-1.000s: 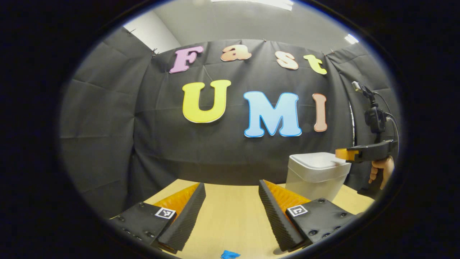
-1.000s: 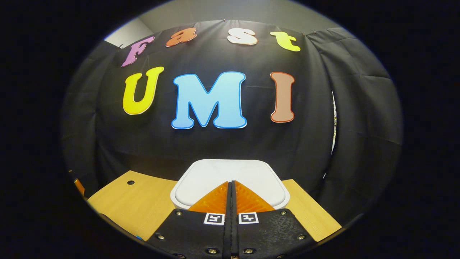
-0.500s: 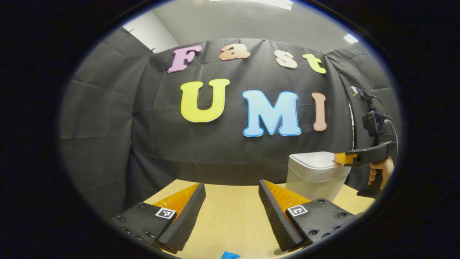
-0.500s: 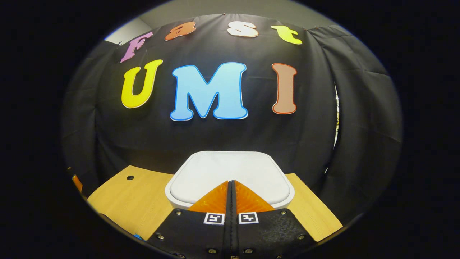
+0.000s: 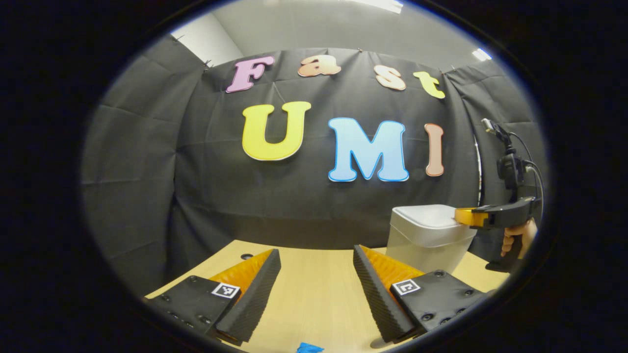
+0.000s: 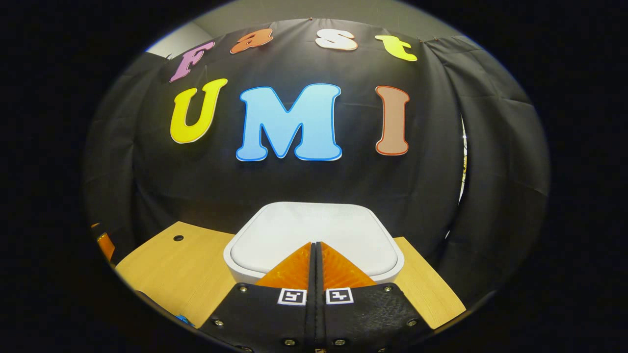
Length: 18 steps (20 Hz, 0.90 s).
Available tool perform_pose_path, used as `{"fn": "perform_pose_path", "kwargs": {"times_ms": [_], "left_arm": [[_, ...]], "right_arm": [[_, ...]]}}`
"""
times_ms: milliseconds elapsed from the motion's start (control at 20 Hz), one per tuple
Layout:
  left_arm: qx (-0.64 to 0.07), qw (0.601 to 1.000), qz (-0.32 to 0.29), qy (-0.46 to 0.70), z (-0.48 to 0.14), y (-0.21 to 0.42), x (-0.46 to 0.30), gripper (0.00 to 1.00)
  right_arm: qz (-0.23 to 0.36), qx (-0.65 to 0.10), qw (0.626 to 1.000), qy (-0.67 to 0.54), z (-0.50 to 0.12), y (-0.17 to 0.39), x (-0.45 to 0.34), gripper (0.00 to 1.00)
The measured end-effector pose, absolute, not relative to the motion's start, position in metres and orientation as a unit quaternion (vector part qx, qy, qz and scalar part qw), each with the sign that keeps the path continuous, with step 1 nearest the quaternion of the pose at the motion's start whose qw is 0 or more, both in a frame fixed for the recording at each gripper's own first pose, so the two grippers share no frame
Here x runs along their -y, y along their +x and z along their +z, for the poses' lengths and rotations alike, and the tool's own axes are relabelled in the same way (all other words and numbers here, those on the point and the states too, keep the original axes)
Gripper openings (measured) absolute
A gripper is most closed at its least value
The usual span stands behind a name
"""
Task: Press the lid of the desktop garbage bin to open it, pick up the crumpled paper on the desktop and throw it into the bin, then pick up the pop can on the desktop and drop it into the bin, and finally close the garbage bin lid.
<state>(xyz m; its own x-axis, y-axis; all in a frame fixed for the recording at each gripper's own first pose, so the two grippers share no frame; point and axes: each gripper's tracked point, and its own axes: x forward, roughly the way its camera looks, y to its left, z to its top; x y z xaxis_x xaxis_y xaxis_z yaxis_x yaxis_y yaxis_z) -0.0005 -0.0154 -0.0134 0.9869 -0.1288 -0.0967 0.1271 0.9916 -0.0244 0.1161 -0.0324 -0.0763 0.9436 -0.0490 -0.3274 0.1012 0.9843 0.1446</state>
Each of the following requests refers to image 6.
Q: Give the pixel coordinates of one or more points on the white desktop garbage bin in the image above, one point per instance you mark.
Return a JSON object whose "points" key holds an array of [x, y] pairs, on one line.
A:
{"points": [[314, 230]]}

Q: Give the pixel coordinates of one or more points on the blue paper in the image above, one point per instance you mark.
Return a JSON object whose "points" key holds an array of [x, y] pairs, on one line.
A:
{"points": [[185, 320]]}

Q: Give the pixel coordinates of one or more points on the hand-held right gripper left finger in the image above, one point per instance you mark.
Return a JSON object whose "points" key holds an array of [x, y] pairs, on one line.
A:
{"points": [[265, 323]]}

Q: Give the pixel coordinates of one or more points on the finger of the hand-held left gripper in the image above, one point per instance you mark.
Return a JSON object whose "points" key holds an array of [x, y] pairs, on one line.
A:
{"points": [[105, 247]]}

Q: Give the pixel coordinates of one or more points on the black backdrop cloth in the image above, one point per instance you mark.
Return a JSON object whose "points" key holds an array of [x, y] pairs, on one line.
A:
{"points": [[196, 181]]}

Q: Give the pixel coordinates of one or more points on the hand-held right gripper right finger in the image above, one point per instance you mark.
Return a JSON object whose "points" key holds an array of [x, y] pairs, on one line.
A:
{"points": [[368, 323]]}

